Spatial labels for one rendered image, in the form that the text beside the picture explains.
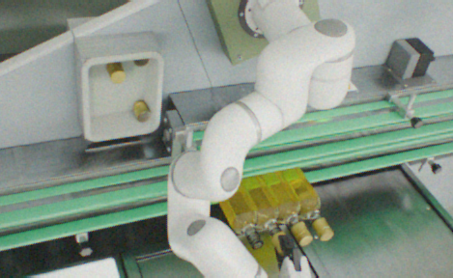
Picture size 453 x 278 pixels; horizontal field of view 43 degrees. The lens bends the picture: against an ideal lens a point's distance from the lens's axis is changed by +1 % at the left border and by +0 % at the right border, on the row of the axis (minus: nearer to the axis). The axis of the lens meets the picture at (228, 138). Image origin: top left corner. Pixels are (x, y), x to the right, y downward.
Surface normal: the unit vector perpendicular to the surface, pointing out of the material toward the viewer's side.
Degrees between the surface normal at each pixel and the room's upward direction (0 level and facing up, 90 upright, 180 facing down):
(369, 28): 0
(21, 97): 0
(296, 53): 77
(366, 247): 91
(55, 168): 90
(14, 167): 90
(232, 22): 3
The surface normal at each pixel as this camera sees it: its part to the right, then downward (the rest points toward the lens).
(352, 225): 0.15, -0.73
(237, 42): 0.33, 0.66
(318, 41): 0.12, -0.56
